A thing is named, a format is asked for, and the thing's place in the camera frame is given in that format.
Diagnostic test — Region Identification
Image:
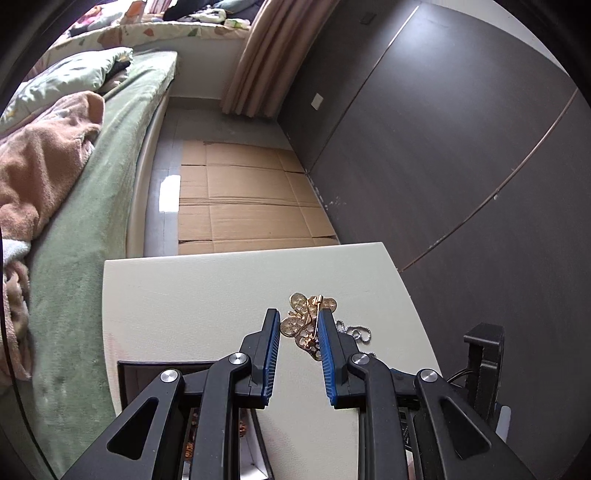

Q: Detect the dark wooden wardrobe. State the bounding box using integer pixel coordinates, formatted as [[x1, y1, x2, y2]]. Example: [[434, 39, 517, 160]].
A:
[[279, 1, 590, 479]]

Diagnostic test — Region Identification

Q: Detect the pink fleece blanket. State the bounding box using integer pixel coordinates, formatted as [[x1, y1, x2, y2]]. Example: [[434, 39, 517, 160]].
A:
[[1, 91, 105, 387]]

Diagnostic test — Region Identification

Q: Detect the window seat patterned cushion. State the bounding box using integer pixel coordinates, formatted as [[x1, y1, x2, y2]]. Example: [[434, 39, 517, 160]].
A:
[[40, 19, 250, 66]]

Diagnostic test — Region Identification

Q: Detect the silver ball chain necklace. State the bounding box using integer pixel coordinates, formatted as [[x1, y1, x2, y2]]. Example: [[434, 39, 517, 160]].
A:
[[334, 320, 373, 345]]

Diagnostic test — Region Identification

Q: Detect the right pink curtain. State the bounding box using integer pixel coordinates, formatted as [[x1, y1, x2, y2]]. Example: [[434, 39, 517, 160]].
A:
[[221, 0, 339, 118]]

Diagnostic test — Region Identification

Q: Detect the green bed mattress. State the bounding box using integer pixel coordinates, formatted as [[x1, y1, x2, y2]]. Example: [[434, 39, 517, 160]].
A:
[[1, 50, 178, 479]]

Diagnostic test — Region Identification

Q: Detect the white wall socket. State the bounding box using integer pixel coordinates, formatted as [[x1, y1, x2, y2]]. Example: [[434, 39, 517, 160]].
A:
[[311, 93, 324, 111]]

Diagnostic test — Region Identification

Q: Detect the black jewelry box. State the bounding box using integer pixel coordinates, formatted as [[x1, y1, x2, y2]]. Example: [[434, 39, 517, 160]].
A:
[[117, 360, 274, 479]]

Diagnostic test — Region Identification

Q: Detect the light green quilt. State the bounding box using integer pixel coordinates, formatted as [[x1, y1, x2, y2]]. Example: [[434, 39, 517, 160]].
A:
[[1, 47, 133, 134]]

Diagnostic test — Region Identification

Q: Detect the flattened cardboard on floor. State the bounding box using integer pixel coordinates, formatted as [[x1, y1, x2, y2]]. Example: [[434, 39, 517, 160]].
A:
[[177, 140, 339, 254]]

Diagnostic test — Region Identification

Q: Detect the gold butterfly brooch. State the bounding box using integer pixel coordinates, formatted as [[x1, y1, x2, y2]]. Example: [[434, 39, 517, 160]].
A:
[[280, 292, 338, 361]]

